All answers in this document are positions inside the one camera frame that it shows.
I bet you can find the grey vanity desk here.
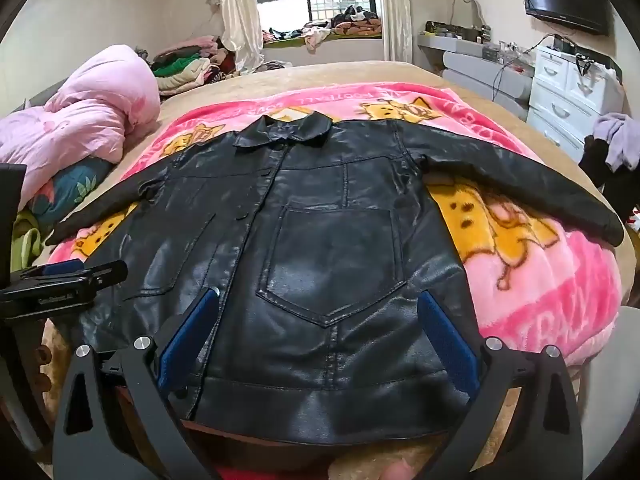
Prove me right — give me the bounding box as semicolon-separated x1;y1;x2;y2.
417;20;533;121

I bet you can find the purple cloth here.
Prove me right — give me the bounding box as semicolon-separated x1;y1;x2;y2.
592;112;640;173

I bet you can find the dark floral pillow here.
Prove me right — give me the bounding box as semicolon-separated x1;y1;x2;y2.
25;157;113;226

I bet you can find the stack of folded clothes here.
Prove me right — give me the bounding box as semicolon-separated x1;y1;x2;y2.
135;35;266;96

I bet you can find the pink cartoon printed blanket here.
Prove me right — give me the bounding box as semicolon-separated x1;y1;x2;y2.
47;81;623;368

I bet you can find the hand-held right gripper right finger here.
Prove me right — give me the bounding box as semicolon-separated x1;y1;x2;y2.
416;291;586;480

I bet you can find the black set-top box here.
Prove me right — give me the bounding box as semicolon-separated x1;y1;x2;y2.
550;34;623;83

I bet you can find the white drawer cabinet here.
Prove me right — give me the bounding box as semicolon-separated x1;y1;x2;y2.
527;45;626;163

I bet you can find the white curtain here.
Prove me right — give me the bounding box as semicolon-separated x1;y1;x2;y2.
214;0;265;73
377;0;413;63

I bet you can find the heap of loose colourful clothes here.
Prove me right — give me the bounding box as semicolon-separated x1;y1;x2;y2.
262;5;383;51

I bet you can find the heap of dark clothes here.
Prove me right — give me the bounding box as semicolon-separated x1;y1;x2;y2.
578;135;640;221

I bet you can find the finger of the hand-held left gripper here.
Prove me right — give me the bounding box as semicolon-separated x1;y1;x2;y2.
17;259;87;282
0;260;129;320

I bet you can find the green cloth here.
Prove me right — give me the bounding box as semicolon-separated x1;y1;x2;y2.
10;210;46;273

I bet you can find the pink quilt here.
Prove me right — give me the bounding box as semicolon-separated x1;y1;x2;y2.
0;44;162;211

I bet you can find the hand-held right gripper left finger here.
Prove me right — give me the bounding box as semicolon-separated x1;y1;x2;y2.
52;287;223;480

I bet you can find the red garment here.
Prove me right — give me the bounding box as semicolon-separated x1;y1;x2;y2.
215;452;351;480

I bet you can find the clutter of small toiletries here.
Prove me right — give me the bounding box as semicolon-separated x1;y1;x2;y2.
425;20;536;66

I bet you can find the scalloped vanity mirror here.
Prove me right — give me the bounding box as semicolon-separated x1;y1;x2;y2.
452;0;488;28

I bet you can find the black leather jacket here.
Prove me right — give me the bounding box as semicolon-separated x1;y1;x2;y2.
45;114;626;445

